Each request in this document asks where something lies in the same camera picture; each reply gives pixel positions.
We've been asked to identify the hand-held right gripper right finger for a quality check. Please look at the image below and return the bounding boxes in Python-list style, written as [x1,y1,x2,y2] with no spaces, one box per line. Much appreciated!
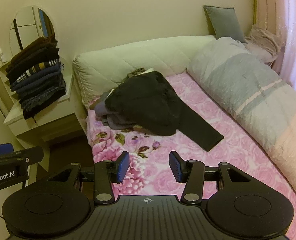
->
[169,151,251,204]

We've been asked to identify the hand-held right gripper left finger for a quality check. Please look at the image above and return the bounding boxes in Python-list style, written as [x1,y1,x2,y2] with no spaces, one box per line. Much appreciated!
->
[47,151,130,204]

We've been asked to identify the black pants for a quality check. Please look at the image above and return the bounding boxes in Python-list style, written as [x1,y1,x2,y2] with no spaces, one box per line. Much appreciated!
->
[105,70,224,152]

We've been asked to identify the stack of folded dark clothes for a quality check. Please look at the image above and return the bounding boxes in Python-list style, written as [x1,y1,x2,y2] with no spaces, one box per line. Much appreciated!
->
[6,36,67,120]

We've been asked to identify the white dresser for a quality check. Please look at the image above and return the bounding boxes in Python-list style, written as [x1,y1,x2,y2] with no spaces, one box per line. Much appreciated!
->
[0,46,85,143]

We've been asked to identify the pink floral bed sheet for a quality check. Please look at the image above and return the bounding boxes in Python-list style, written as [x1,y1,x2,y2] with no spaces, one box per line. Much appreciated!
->
[85,72,296,240]

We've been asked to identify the camouflage garment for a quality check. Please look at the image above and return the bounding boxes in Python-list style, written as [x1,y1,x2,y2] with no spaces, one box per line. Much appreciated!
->
[120,67,148,83]

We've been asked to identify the grey and pink duvet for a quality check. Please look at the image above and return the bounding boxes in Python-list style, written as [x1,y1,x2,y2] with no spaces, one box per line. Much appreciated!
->
[187,37,296,198]

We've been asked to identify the cream padded headboard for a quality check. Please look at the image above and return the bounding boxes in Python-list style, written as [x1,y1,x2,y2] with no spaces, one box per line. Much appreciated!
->
[72,35,217,103]

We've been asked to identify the grey pillow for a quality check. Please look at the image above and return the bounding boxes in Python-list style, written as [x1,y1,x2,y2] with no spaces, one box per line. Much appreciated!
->
[203,5,246,43]

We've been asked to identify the white sheer curtain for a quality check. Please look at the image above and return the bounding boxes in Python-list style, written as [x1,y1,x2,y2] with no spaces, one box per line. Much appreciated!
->
[273,0,296,88]

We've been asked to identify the pink curtain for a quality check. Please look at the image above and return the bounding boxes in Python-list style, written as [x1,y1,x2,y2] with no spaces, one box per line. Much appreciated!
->
[253,0,288,34]

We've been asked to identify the oval wall mirror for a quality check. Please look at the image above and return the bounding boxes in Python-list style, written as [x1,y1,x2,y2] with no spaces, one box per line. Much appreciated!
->
[9,5,57,55]

